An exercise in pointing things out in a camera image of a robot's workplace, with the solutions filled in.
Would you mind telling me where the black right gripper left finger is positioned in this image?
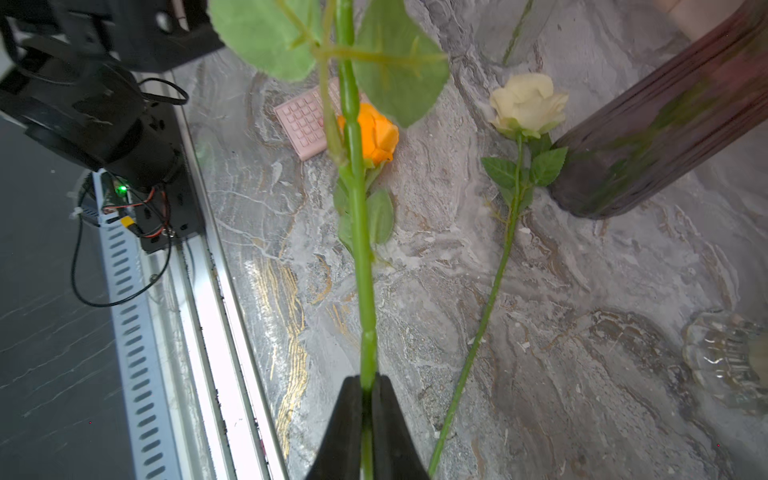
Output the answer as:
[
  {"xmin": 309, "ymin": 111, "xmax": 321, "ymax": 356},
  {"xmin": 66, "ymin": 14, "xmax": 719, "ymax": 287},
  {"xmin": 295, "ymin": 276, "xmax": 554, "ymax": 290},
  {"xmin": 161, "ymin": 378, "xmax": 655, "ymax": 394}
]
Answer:
[{"xmin": 305, "ymin": 376, "xmax": 363, "ymax": 480}]

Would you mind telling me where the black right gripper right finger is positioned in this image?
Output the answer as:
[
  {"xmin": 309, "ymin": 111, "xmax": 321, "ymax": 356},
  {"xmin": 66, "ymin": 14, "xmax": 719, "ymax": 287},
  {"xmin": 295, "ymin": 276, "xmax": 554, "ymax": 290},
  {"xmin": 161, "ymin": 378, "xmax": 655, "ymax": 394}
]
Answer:
[{"xmin": 371, "ymin": 374, "xmax": 430, "ymax": 480}]

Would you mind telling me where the orange rose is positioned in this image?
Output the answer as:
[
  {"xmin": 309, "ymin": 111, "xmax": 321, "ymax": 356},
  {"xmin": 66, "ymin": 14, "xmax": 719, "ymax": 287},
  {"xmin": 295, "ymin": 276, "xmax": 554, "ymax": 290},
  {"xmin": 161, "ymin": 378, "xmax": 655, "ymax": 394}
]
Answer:
[
  {"xmin": 207, "ymin": 1, "xmax": 449, "ymax": 479},
  {"xmin": 333, "ymin": 103, "xmax": 399, "ymax": 254}
]

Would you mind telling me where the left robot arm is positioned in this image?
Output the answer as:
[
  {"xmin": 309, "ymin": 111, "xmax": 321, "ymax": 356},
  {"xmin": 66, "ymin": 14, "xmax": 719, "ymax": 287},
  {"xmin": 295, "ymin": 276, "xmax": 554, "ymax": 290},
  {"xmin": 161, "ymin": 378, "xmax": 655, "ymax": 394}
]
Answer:
[{"xmin": 1, "ymin": 1, "xmax": 222, "ymax": 253}]

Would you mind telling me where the orange rose on table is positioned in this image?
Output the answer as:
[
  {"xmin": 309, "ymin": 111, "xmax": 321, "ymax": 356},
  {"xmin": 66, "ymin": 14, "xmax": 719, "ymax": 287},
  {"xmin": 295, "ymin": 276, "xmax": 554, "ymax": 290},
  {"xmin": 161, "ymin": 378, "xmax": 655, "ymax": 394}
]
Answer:
[{"xmin": 333, "ymin": 103, "xmax": 399, "ymax": 254}]

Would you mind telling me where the pink calculator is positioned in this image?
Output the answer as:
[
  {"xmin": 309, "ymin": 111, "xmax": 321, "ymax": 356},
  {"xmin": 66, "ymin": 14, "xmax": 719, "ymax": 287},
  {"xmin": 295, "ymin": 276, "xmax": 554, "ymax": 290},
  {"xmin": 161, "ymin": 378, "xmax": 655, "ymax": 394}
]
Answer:
[{"xmin": 274, "ymin": 86, "xmax": 327, "ymax": 161}]

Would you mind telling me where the yellow ruffled vase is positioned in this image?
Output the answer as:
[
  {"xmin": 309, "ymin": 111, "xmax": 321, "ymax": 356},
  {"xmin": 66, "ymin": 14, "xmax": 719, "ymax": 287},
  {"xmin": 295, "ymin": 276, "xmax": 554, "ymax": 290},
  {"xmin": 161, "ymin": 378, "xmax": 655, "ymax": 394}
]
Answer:
[{"xmin": 682, "ymin": 310, "xmax": 767, "ymax": 417}]

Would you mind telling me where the clear glass vase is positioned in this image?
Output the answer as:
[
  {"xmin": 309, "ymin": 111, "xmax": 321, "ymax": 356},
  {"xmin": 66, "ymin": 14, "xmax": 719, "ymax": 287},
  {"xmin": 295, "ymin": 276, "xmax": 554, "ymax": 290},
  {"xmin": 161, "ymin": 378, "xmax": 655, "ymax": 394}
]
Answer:
[{"xmin": 476, "ymin": 0, "xmax": 559, "ymax": 67}]

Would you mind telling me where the dark purple glass vase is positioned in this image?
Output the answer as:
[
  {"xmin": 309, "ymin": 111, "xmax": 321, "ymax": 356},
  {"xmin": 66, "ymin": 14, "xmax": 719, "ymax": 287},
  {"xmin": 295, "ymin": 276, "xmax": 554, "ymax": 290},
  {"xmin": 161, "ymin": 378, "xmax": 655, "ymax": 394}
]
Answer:
[{"xmin": 548, "ymin": 1, "xmax": 767, "ymax": 220}]

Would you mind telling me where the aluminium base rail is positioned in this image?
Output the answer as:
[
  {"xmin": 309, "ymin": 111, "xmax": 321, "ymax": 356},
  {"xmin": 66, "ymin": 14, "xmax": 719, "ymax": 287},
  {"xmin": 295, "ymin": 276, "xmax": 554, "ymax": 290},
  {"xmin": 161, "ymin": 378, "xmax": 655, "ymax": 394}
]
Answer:
[{"xmin": 101, "ymin": 62, "xmax": 292, "ymax": 479}]

